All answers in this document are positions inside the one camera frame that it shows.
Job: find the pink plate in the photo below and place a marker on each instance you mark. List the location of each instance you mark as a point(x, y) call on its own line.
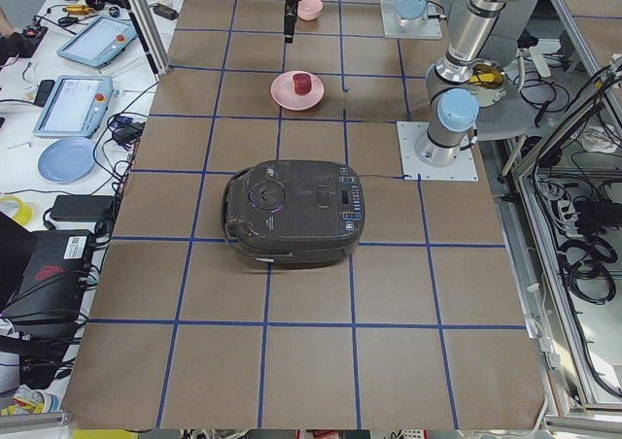
point(282, 92)

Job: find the teach pendant tablet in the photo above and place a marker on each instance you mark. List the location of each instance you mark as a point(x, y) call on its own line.
point(99, 43)
point(76, 107)

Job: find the upper teach pendant tablet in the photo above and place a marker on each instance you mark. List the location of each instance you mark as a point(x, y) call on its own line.
point(99, 43)

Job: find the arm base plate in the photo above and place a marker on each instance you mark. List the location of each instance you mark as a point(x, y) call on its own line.
point(422, 160)
point(424, 27)

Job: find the blue plate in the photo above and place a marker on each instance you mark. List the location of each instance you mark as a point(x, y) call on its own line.
point(67, 160)

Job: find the dark grey rice cooker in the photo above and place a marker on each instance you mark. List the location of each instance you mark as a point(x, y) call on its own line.
point(294, 212)

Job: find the black smartphone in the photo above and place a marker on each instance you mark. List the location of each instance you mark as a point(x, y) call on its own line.
point(43, 93)

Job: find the pink bowl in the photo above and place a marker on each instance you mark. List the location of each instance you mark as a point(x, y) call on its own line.
point(309, 10)

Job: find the red apple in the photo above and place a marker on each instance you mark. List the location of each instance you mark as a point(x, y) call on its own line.
point(302, 83)

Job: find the aluminium frame post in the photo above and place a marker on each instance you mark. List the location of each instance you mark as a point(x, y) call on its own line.
point(142, 19)

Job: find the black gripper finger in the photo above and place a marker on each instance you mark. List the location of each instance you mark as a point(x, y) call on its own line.
point(290, 18)

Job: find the lower teach pendant tablet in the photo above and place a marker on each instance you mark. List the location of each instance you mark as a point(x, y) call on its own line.
point(76, 107)

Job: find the black power adapter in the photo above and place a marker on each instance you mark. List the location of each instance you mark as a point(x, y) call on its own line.
point(81, 208)

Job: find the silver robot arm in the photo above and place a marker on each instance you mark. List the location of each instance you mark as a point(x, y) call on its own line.
point(454, 110)
point(411, 13)

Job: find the yellow tape roll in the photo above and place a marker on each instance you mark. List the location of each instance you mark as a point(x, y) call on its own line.
point(15, 209)

